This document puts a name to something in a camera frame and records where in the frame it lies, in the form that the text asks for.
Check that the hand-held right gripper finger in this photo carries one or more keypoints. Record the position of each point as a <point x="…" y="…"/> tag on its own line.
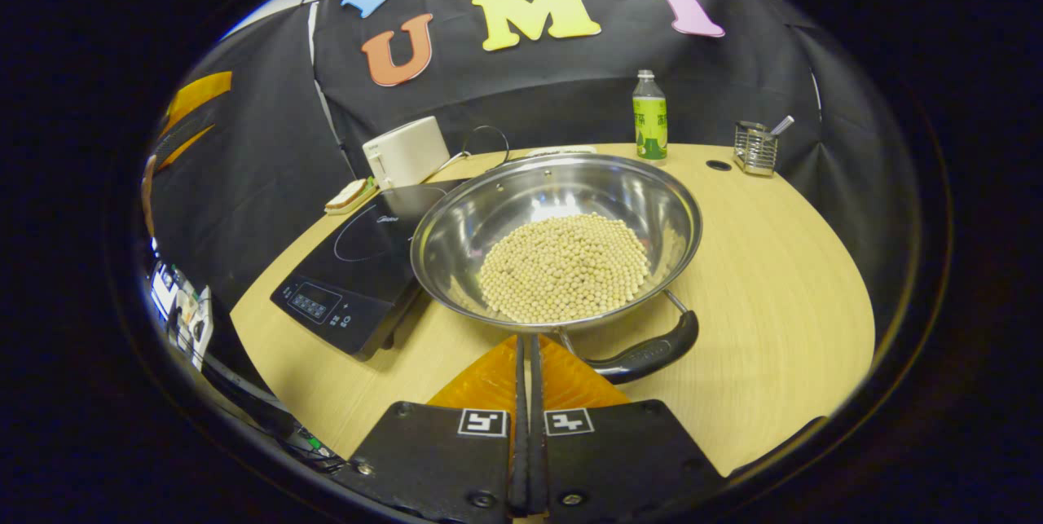
<point x="520" y="459"/>
<point x="538" y="459"/>

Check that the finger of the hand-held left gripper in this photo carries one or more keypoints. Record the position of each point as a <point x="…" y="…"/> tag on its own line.
<point x="183" y="147"/>
<point x="200" y="92"/>

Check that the black induction cooktop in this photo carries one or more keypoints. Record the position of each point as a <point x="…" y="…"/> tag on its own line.
<point x="350" y="279"/>

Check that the stainless steel pot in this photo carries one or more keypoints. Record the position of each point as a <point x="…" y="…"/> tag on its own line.
<point x="530" y="198"/>

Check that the white equipment box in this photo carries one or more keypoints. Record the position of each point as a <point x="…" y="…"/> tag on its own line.
<point x="183" y="316"/>

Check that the sandwich bread on small plate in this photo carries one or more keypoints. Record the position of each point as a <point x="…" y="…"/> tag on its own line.
<point x="350" y="195"/>

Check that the pile of beige soybeans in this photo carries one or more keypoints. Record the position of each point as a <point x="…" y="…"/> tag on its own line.
<point x="562" y="267"/>

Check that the white toaster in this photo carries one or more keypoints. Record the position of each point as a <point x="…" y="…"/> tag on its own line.
<point x="407" y="151"/>

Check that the white divided bean plate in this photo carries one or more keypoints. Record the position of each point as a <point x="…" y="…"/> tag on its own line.
<point x="562" y="151"/>

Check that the green label drink bottle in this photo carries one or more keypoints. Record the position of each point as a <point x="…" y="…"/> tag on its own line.
<point x="650" y="125"/>

